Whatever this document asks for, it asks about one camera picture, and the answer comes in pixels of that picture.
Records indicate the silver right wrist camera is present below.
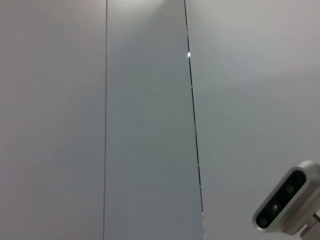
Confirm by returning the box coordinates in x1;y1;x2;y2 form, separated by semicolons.
252;159;320;236

